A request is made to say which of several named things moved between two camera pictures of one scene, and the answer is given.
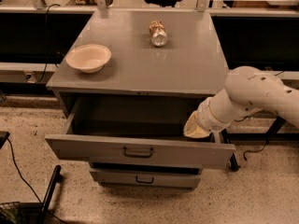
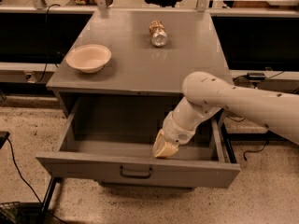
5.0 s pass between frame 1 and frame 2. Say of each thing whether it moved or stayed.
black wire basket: stayed
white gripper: moved
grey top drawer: moved
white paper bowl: stayed
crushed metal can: stayed
